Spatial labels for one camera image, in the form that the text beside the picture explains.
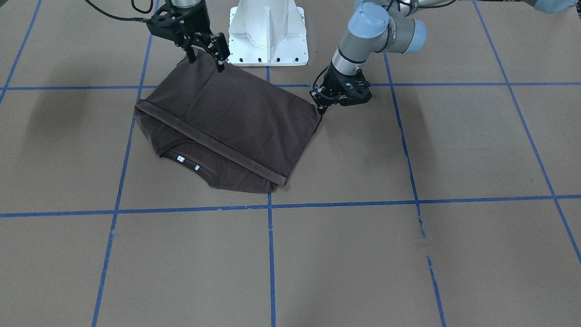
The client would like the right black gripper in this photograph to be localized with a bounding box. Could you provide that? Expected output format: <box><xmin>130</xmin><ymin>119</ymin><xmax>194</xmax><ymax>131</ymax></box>
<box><xmin>173</xmin><ymin>5</ymin><xmax>230</xmax><ymax>73</ymax></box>

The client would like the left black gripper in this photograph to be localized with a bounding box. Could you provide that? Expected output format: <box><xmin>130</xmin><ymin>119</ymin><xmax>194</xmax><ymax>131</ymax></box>
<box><xmin>310</xmin><ymin>64</ymin><xmax>359</xmax><ymax>114</ymax></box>

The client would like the brown t-shirt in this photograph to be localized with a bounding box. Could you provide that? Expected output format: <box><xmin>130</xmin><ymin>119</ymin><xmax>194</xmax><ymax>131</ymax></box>
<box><xmin>135</xmin><ymin>50</ymin><xmax>322</xmax><ymax>194</ymax></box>

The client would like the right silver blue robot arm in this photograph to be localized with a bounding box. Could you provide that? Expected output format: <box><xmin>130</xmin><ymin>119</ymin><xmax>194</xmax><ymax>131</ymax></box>
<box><xmin>166</xmin><ymin>0</ymin><xmax>230</xmax><ymax>73</ymax></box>

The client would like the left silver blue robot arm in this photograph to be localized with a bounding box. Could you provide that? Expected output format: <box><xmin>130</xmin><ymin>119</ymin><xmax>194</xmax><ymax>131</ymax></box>
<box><xmin>309</xmin><ymin>0</ymin><xmax>453</xmax><ymax>115</ymax></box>

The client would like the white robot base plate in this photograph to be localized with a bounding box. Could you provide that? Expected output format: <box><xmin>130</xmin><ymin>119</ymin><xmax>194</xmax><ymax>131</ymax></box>
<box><xmin>228</xmin><ymin>0</ymin><xmax>309</xmax><ymax>67</ymax></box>

